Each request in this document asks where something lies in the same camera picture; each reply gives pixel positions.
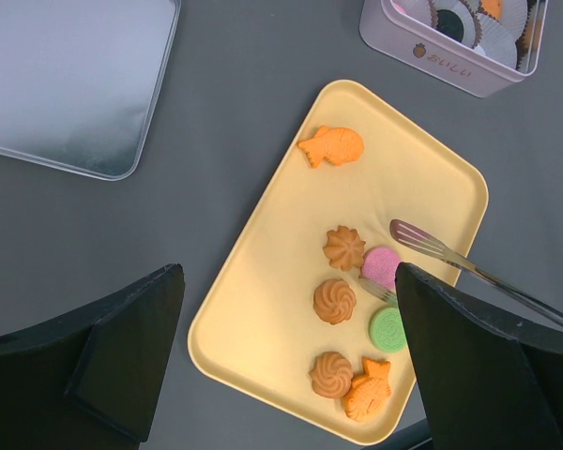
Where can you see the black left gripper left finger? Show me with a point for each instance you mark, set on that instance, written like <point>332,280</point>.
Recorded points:
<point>91,378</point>

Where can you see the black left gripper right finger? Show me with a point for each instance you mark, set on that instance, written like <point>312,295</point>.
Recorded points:
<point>488,378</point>

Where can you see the pink sandwich cookie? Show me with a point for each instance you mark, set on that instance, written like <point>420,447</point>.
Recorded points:
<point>398,7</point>
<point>380,265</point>

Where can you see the metal serving tongs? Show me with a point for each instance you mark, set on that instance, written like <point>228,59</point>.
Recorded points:
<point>415,238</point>

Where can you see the silver tin lid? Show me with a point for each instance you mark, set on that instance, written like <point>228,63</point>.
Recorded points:
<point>80,80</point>

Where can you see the brown chocolate chip cookie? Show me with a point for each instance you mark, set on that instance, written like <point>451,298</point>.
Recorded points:
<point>492,8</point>

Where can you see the black sandwich cookie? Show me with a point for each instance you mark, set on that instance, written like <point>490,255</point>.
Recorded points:
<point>450,24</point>

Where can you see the green sandwich cookie lower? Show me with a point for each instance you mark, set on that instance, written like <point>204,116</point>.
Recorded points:
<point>386,330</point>

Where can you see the orange fish cookie lower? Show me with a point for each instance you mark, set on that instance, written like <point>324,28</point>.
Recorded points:
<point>369,391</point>

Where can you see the orange fish cookie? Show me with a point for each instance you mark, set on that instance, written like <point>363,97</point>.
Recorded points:
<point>335,145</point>
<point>369,391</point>

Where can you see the tan swirl cookie lower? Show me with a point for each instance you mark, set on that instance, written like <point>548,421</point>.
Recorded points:
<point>331,375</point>

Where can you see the tan swirl cookie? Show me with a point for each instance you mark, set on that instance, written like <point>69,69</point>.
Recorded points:
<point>334,301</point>
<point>331,375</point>

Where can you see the tan swirl cookie middle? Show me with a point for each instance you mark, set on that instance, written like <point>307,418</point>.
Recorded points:
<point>334,301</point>

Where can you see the tan flower cookie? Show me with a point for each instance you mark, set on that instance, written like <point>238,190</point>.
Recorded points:
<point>344,248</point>

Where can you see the yellow plastic tray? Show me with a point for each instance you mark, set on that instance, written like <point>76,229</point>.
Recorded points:
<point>256,330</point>

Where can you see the orange fish cookie upper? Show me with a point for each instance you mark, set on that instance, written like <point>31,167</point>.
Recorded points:
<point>335,145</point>

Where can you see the pink cookie tin box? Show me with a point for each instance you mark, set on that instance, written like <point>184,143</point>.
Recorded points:
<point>492,56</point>

